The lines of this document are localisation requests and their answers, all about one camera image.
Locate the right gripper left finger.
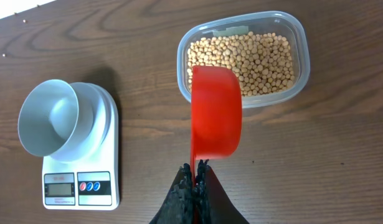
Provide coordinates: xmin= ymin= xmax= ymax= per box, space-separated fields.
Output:
xmin=150 ymin=163 xmax=194 ymax=224

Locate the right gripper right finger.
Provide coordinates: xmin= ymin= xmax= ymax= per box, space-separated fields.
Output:
xmin=196 ymin=159 xmax=249 ymax=224

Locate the red plastic measuring scoop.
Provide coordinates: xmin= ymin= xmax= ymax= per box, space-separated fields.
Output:
xmin=190 ymin=65 xmax=242 ymax=178

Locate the white digital kitchen scale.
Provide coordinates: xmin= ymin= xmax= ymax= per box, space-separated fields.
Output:
xmin=42 ymin=82 xmax=120 ymax=210

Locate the light grey round bowl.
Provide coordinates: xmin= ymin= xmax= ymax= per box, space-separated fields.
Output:
xmin=17 ymin=80 xmax=93 ymax=157

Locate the clear plastic soybean container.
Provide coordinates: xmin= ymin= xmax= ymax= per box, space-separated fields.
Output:
xmin=177 ymin=11 xmax=310 ymax=108

